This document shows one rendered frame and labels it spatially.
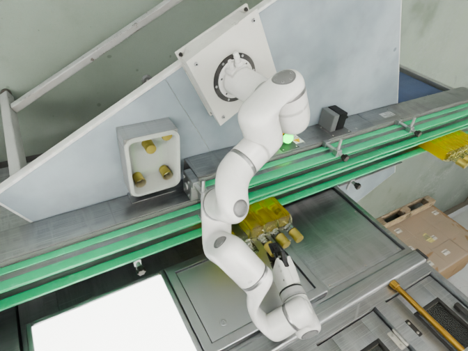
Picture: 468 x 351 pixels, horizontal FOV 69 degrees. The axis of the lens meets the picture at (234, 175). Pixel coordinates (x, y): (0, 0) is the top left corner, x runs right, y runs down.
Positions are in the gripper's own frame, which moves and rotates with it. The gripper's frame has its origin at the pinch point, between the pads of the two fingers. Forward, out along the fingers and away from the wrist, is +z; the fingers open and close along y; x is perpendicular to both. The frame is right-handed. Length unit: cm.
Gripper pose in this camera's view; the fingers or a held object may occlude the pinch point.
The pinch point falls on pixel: (273, 251)
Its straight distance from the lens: 117.7
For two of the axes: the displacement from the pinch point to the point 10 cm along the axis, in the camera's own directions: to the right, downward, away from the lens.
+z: -2.7, -6.2, 7.4
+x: -9.6, 1.0, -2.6
